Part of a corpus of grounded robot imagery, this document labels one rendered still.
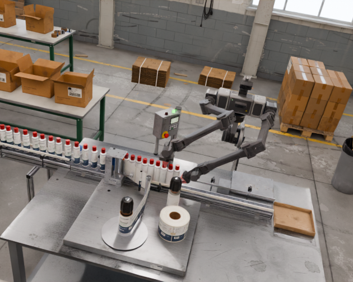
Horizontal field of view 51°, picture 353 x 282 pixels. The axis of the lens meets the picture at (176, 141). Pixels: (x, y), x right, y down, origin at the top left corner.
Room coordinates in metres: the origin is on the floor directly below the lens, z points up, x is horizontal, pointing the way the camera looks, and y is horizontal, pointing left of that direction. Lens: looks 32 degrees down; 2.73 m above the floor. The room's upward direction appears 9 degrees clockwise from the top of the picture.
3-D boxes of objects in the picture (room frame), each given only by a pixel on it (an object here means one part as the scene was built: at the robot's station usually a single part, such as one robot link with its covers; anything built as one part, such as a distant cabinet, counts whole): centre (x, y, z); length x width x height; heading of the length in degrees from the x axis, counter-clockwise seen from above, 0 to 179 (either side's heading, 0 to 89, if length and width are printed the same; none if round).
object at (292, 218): (2.20, -0.99, 0.85); 0.30 x 0.26 x 0.04; 83
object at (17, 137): (2.48, 1.30, 0.98); 0.05 x 0.05 x 0.20
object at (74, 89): (3.71, 1.21, 0.97); 0.51 x 0.39 x 0.37; 178
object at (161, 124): (2.42, 0.10, 1.38); 0.17 x 0.10 x 0.19; 138
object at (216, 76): (6.81, -0.59, 0.11); 0.65 x 0.54 x 0.22; 80
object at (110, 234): (1.75, 0.25, 0.89); 0.31 x 0.31 x 0.01
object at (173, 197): (2.03, -0.04, 1.03); 0.09 x 0.09 x 0.30
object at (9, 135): (2.49, 1.37, 0.98); 0.05 x 0.05 x 0.20
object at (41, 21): (5.92, 2.52, 0.97); 0.43 x 0.42 x 0.37; 169
